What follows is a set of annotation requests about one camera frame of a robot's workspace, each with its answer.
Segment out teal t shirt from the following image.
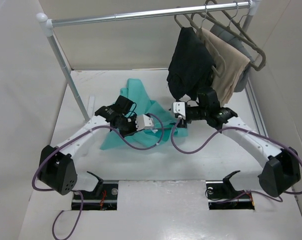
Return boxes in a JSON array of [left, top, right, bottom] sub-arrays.
[[99, 78, 189, 152]]

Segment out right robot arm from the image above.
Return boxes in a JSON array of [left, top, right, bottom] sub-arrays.
[[178, 87, 301, 197]]

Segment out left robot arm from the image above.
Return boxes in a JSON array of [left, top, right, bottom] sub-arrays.
[[33, 96, 136, 198]]

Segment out grey hanger with beige garment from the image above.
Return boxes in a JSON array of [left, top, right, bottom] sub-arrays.
[[195, 9, 226, 78]]

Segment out grey hanger with black garment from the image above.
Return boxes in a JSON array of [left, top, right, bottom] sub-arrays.
[[174, 14, 199, 31]]

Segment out black hanging garment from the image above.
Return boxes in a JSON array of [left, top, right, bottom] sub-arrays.
[[167, 27, 216, 101]]

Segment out grey hanging garment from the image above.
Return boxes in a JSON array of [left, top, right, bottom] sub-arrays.
[[210, 25, 253, 96]]

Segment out beige hanging garment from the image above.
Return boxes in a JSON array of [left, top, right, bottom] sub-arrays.
[[196, 28, 250, 106]]

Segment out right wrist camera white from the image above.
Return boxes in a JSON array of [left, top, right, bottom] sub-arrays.
[[171, 101, 186, 120]]

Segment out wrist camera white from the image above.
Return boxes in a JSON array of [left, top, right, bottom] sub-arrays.
[[171, 101, 186, 120], [135, 114, 154, 131]]

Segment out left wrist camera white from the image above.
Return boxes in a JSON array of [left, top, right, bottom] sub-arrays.
[[135, 114, 154, 131]]

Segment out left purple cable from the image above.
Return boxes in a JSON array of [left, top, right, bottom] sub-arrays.
[[31, 112, 165, 240]]

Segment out purple cable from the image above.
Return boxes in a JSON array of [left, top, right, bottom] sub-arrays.
[[31, 112, 165, 240], [170, 115, 302, 203]]

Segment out aluminium rail right side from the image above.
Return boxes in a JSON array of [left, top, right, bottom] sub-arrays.
[[245, 79, 268, 137]]

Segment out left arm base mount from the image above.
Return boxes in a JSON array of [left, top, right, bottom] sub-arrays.
[[71, 171, 119, 211]]

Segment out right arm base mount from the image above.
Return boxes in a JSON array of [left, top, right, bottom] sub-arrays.
[[205, 170, 255, 210]]

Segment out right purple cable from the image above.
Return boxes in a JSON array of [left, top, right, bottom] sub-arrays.
[[170, 115, 302, 203]]

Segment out silver clothes rack frame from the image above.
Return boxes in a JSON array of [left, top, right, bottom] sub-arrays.
[[35, 0, 263, 121]]

